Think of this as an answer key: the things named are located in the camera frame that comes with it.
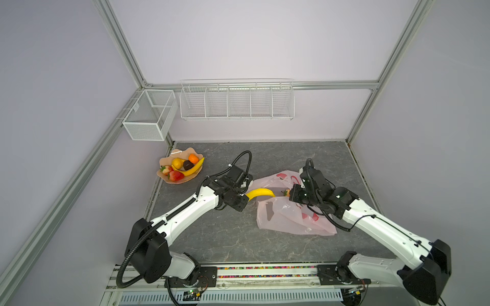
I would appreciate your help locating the orange fruit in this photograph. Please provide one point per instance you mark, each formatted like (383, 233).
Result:
(193, 158)

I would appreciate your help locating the yellow lemon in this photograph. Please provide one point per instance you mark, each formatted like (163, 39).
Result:
(177, 163)

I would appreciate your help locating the pink wavy fruit plate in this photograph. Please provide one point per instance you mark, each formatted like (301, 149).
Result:
(183, 154)

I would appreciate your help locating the pink plastic bag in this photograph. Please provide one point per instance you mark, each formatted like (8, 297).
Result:
(282, 215)

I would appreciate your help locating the small white mesh basket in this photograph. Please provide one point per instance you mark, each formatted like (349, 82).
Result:
(151, 115)

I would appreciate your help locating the aluminium mounting rail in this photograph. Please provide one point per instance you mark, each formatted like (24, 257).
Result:
(300, 283)

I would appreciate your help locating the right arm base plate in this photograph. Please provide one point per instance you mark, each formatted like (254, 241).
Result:
(330, 274)

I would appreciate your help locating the yellow banana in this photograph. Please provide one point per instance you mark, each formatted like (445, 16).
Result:
(193, 170)
(260, 192)

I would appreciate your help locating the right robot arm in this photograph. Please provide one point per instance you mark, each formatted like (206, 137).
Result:
(420, 266)

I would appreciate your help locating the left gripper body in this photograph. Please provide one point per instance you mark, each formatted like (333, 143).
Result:
(237, 201)

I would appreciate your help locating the large red strawberry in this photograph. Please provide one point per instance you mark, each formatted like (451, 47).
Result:
(175, 176)

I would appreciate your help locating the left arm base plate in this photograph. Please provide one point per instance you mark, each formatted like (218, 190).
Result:
(202, 276)

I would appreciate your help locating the dark purple plum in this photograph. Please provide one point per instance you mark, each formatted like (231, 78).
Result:
(187, 165)

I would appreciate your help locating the small red strawberry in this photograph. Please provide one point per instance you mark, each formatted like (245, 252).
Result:
(166, 170)

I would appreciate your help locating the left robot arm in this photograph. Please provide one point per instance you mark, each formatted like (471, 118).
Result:
(147, 255)

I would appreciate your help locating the long white wire basket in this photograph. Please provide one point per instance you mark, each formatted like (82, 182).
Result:
(237, 99)

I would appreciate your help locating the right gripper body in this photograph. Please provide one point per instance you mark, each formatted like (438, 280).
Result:
(298, 195)

